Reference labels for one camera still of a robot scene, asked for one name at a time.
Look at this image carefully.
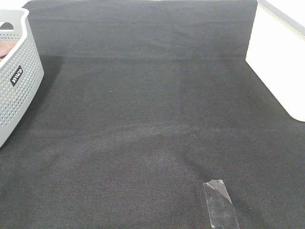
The brown microfibre towel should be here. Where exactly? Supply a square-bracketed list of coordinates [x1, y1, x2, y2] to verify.
[0, 41, 17, 66]

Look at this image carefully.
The black table cloth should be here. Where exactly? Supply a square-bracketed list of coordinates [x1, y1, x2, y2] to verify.
[0, 0, 305, 229]

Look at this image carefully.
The clear tape strip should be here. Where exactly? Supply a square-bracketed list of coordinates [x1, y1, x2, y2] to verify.
[203, 179, 239, 229]

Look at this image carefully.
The grey perforated laundry basket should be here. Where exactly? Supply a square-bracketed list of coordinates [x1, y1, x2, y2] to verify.
[0, 8, 44, 145]

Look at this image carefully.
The white plastic storage bin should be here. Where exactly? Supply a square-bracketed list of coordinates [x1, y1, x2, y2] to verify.
[245, 0, 305, 122]

